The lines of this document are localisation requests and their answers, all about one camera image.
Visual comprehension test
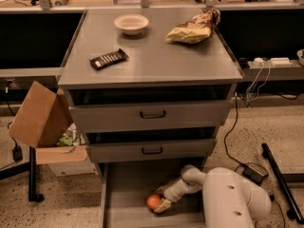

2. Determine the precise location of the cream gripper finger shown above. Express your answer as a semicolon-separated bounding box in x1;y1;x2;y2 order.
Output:
153;199;172;214
155;185;167;195

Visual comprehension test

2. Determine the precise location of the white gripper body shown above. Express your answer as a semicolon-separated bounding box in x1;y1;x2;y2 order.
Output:
163;178;189;202

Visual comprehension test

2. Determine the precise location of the orange fruit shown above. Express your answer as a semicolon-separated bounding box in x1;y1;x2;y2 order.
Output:
146;194;162;210

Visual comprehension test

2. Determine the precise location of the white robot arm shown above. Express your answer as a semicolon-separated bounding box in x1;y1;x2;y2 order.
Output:
147;165;272;228

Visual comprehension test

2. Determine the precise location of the grey bottom drawer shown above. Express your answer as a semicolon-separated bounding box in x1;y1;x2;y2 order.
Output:
100;158;205;228

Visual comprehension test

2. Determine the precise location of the grey drawer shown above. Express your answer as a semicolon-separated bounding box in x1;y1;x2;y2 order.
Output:
69;101;229;133
100;158;205;228
86;139;216;162

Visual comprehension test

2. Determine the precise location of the grey middle drawer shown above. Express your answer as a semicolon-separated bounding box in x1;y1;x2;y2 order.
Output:
86;139;216;162

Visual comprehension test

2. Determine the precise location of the grey top drawer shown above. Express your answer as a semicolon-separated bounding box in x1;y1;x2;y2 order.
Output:
69;101;229;133

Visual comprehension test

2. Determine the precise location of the grey drawer cabinet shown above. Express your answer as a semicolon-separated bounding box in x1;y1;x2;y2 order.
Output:
57;7;244;182

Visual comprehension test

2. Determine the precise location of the black power adapter right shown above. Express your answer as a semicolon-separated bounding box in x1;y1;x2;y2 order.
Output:
242;166;269;185

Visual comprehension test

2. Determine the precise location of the black power adapter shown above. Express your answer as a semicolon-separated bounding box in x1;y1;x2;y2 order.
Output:
242;166;269;185
12;145;23;162

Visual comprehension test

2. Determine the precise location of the green snack packet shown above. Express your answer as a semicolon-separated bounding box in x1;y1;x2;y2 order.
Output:
57;133;73;147

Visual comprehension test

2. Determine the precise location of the black table leg right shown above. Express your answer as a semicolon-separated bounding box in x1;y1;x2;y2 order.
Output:
261;143;304;225

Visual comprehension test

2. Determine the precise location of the black table leg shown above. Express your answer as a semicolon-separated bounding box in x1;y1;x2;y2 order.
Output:
261;143;304;225
0;147;44;202

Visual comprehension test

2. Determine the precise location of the black table leg left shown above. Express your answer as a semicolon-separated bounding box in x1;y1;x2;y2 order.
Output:
0;147;44;202

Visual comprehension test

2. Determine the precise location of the brown cardboard box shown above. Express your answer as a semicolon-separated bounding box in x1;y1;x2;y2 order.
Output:
9;81;95;176

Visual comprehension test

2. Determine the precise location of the black snack bar wrapper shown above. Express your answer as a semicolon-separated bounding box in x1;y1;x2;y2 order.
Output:
89;48;129;70

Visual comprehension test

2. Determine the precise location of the black power adapter left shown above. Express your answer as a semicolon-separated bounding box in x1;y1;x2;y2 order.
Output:
12;145;23;162

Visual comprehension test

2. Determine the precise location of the white plug charger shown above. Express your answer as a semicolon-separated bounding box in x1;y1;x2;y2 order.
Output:
254;57;264;64

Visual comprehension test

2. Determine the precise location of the yellow chip bag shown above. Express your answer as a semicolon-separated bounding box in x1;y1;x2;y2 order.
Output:
165;9;220;45

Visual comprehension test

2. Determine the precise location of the white bowl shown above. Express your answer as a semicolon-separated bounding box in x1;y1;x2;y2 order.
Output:
114;14;149;35

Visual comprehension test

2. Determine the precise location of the white power strip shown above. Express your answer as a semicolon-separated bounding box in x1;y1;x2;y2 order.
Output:
270;57;293;67

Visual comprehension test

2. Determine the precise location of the black power cable right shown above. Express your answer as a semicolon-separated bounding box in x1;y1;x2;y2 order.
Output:
223;92;287;228

